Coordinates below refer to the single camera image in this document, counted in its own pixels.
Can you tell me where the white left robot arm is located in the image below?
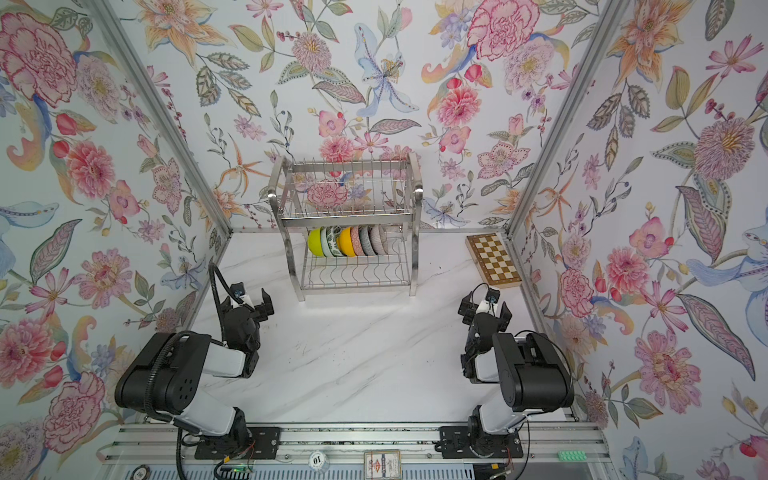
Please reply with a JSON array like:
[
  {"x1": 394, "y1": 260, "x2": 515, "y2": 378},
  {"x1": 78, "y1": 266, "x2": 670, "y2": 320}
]
[{"x1": 114, "y1": 264, "x2": 275, "y2": 443}]

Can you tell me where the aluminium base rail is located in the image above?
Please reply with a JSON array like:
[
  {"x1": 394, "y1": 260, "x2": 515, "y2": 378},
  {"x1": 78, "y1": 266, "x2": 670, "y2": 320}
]
[{"x1": 96, "y1": 419, "x2": 618, "y2": 479}]

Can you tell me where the pale teal ceramic bowl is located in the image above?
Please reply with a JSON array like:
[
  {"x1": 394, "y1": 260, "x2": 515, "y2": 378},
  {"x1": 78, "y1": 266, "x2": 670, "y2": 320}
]
[{"x1": 320, "y1": 227, "x2": 333, "y2": 258}]

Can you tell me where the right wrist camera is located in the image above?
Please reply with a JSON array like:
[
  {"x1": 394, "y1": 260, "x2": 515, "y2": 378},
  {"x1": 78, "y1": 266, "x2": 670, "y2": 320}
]
[{"x1": 478, "y1": 288, "x2": 501, "y2": 315}]

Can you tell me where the wooden chessboard box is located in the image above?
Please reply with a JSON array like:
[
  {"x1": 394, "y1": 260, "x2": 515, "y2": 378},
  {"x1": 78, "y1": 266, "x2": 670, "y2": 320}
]
[{"x1": 465, "y1": 233, "x2": 522, "y2": 289}]

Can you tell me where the yellow plastic bowl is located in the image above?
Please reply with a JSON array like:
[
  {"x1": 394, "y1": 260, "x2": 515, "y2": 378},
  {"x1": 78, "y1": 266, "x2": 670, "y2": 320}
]
[{"x1": 337, "y1": 227, "x2": 357, "y2": 257}]

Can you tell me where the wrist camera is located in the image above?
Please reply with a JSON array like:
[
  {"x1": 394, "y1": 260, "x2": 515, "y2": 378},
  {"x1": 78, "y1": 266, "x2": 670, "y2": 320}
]
[
  {"x1": 228, "y1": 282, "x2": 246, "y2": 305},
  {"x1": 478, "y1": 288, "x2": 501, "y2": 315}
]

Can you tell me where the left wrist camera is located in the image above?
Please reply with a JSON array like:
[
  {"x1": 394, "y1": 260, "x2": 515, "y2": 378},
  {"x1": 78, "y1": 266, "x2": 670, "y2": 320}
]
[{"x1": 228, "y1": 282, "x2": 246, "y2": 305}]

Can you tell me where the dark blue floral bowl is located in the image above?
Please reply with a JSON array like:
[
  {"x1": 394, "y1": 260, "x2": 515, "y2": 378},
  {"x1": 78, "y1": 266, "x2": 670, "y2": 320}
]
[{"x1": 359, "y1": 225, "x2": 376, "y2": 256}]

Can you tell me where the stainless steel dish rack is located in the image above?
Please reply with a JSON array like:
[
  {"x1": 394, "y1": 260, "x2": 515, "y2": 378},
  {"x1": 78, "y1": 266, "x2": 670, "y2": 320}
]
[{"x1": 266, "y1": 153, "x2": 424, "y2": 301}]

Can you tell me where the black white patterned bowl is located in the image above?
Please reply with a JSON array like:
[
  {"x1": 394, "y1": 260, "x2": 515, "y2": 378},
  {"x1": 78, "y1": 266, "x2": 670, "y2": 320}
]
[{"x1": 350, "y1": 226, "x2": 365, "y2": 257}]

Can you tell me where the lime green plastic bowl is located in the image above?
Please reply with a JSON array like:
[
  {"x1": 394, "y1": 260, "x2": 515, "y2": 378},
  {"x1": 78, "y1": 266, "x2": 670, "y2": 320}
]
[{"x1": 307, "y1": 228, "x2": 325, "y2": 258}]

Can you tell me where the green leaf pattern bowl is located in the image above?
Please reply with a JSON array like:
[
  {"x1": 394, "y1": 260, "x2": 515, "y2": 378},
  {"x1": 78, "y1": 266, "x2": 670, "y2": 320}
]
[{"x1": 326, "y1": 226, "x2": 344, "y2": 257}]

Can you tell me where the pink ribbed glass bowl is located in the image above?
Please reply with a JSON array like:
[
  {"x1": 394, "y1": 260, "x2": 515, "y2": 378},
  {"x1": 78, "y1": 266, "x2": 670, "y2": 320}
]
[{"x1": 369, "y1": 224, "x2": 389, "y2": 256}]

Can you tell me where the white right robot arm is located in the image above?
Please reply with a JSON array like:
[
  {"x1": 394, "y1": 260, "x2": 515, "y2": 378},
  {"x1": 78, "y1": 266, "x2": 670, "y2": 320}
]
[{"x1": 458, "y1": 290, "x2": 575, "y2": 438}]

